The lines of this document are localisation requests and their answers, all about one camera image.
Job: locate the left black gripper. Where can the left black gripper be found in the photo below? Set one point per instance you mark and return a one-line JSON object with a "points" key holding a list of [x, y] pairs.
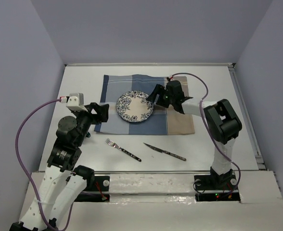
{"points": [[102, 115]]}

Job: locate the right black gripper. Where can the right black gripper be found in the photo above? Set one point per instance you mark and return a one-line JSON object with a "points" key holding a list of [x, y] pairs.
{"points": [[159, 89]]}

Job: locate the blue beige plaid cloth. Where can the blue beige plaid cloth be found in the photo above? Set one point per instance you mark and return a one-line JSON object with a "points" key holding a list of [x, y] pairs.
{"points": [[162, 122]]}

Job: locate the blue floral ceramic plate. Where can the blue floral ceramic plate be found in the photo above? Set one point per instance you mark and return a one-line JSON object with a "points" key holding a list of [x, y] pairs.
{"points": [[133, 106]]}

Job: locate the silver fork patterned handle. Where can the silver fork patterned handle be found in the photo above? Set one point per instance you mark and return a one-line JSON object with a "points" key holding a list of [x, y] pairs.
{"points": [[114, 145]]}

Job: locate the steak knife patterned handle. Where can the steak knife patterned handle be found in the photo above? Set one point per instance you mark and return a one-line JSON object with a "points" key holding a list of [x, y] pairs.
{"points": [[166, 152]]}

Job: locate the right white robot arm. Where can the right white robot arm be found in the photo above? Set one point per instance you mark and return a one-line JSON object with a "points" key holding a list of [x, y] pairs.
{"points": [[222, 124]]}

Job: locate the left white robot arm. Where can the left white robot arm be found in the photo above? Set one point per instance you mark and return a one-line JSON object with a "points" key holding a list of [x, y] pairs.
{"points": [[63, 180]]}

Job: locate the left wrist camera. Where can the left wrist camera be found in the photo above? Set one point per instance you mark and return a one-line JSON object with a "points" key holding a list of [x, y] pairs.
{"points": [[74, 102]]}

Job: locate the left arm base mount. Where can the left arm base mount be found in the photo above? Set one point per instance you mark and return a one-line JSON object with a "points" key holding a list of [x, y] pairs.
{"points": [[96, 192]]}

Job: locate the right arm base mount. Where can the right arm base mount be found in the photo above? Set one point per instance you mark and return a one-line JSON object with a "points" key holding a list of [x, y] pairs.
{"points": [[206, 191]]}

